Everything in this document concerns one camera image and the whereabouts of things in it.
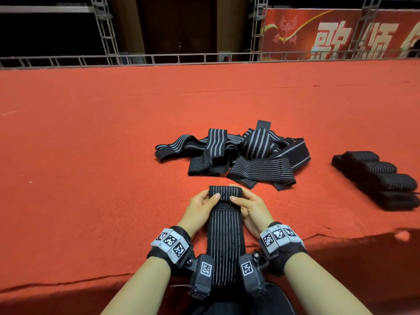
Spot metal railing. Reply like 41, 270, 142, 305
0, 49, 420, 70

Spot pile of black straps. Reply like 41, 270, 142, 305
155, 119, 312, 192

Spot black striped strap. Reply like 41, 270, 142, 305
374, 191, 420, 211
206, 185, 248, 288
351, 161, 399, 176
363, 172, 419, 193
331, 150, 380, 171

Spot red banner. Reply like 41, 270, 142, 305
260, 8, 420, 62

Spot black wristband with marker tags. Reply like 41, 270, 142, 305
147, 225, 195, 270
258, 221, 307, 273

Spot person's right hand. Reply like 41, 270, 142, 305
230, 187, 276, 240

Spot dark brown door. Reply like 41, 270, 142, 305
136, 0, 217, 56

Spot person's right forearm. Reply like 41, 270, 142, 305
283, 251, 374, 315

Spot metal truss column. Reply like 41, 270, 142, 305
350, 0, 383, 60
90, 0, 122, 64
249, 0, 269, 62

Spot black trousers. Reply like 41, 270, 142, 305
190, 282, 296, 315

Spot person's left hand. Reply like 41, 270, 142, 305
177, 188, 222, 238

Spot person's left forearm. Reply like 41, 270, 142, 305
100, 255, 173, 315

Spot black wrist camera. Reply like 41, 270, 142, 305
189, 254, 215, 301
238, 252, 269, 298

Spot tiered bleacher seats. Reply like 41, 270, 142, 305
0, 4, 97, 14

